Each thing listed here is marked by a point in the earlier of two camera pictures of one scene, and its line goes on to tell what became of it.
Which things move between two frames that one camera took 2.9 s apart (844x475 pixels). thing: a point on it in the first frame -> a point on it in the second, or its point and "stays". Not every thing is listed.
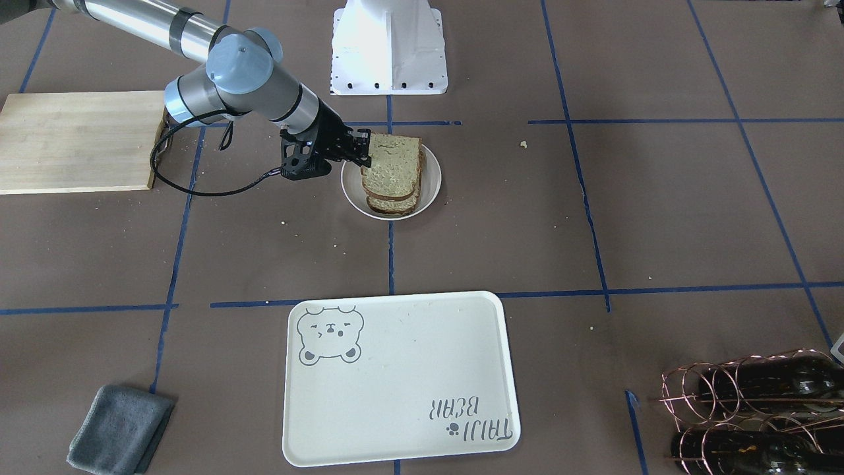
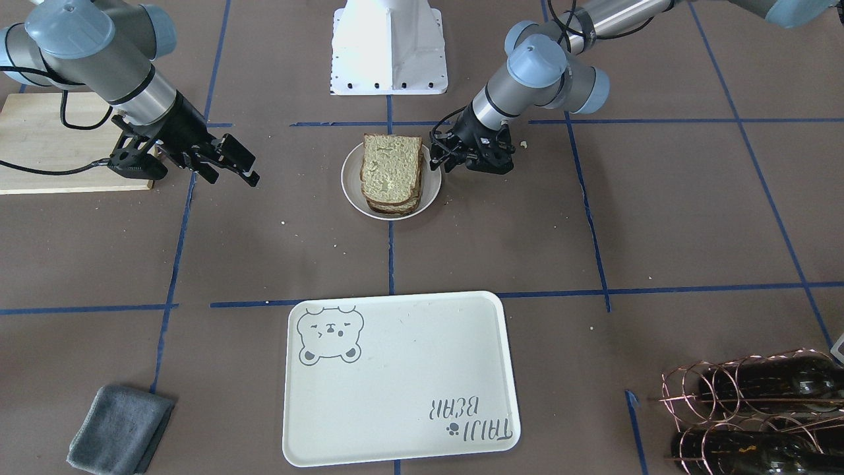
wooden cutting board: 71,142 stays
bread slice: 395,167 stays
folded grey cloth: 120,431 stays
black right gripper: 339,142 -> 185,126
